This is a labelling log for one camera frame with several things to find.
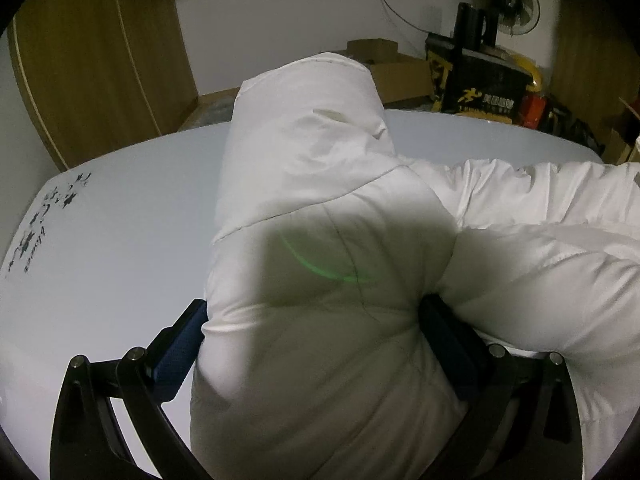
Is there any yellow hard hat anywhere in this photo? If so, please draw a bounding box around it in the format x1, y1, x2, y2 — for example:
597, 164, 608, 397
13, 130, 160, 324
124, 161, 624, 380
519, 57, 544, 97

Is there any wooden wardrobe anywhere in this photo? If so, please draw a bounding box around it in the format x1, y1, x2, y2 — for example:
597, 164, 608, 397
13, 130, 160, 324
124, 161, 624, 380
9, 0, 199, 173

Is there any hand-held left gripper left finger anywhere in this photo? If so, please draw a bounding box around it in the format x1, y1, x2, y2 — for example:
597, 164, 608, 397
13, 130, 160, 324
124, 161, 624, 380
49, 298, 210, 480

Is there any black upright device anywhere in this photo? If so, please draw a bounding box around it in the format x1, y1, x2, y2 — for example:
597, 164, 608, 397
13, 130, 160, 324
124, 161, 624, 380
452, 2, 501, 52

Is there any white puffer jacket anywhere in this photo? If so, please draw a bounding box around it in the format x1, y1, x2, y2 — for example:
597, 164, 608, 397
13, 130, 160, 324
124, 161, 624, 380
191, 52, 640, 480

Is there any black and yellow box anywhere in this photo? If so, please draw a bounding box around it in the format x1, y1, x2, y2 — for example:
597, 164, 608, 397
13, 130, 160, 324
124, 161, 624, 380
425, 32, 532, 117

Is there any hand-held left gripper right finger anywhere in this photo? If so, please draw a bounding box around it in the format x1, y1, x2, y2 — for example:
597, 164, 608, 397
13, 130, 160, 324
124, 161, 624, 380
421, 294, 584, 480

